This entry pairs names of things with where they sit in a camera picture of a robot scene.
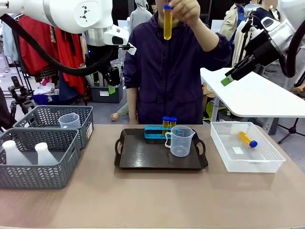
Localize person in purple jacket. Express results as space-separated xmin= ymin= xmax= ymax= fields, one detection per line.
xmin=122 ymin=0 xmax=233 ymax=125

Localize grey plastic basket with label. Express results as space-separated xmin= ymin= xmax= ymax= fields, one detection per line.
xmin=12 ymin=105 xmax=94 ymax=151

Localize person's right forearm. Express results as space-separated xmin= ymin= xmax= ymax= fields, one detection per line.
xmin=126 ymin=87 xmax=140 ymax=125

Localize dark brown serving tray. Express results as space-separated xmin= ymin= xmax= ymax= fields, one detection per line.
xmin=113 ymin=128 xmax=209 ymax=171

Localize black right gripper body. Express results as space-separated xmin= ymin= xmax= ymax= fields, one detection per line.
xmin=244 ymin=31 xmax=285 ymax=65

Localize red jacket on hanger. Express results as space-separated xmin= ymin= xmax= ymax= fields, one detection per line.
xmin=17 ymin=16 xmax=60 ymax=75

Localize white plastic flask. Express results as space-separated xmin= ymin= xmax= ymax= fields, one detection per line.
xmin=34 ymin=142 xmax=60 ymax=166
xmin=1 ymin=140 xmax=32 ymax=166

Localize person's left hand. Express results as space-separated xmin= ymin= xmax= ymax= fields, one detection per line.
xmin=170 ymin=0 xmax=201 ymax=26

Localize person's left forearm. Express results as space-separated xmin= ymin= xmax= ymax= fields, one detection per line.
xmin=189 ymin=18 xmax=220 ymax=52

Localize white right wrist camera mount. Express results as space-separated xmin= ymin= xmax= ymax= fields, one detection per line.
xmin=247 ymin=25 xmax=264 ymax=42

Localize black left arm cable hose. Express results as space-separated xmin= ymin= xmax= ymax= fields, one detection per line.
xmin=0 ymin=13 xmax=120 ymax=77

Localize mannequin in grey hoodie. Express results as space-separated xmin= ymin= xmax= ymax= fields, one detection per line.
xmin=129 ymin=0 xmax=153 ymax=31

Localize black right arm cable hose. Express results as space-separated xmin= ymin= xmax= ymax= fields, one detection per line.
xmin=278 ymin=21 xmax=305 ymax=79

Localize large grey plastic basket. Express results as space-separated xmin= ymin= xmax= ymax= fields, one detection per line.
xmin=0 ymin=127 xmax=82 ymax=190

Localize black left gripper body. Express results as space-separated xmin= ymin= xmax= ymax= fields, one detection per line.
xmin=105 ymin=66 xmax=121 ymax=87

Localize clear plastic measuring beaker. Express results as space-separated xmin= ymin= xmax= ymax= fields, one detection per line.
xmin=164 ymin=125 xmax=196 ymax=158
xmin=58 ymin=113 xmax=81 ymax=130

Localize red dress on hanger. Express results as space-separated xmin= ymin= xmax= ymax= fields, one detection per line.
xmin=51 ymin=26 xmax=87 ymax=95

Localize blue test tube rack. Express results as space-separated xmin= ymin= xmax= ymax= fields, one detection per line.
xmin=143 ymin=125 xmax=173 ymax=144

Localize white perforated plastic basket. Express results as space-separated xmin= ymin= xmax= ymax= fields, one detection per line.
xmin=210 ymin=121 xmax=286 ymax=173

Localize grey storage bin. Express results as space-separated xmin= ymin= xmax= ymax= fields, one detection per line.
xmin=90 ymin=83 xmax=123 ymax=104

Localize black camera tripod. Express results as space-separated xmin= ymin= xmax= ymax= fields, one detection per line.
xmin=7 ymin=75 xmax=36 ymax=131

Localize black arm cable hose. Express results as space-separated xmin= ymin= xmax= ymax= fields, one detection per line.
xmin=278 ymin=21 xmax=305 ymax=79
xmin=0 ymin=13 xmax=120 ymax=77

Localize black metal clothes rack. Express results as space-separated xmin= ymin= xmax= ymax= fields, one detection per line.
xmin=0 ymin=47 xmax=88 ymax=106

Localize white side table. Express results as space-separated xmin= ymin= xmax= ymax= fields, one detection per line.
xmin=200 ymin=67 xmax=305 ymax=118

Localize mannequin in beige coat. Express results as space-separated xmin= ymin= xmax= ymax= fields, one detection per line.
xmin=219 ymin=2 xmax=249 ymax=68

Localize mannequin in navy top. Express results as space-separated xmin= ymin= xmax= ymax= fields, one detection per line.
xmin=250 ymin=0 xmax=280 ymax=31

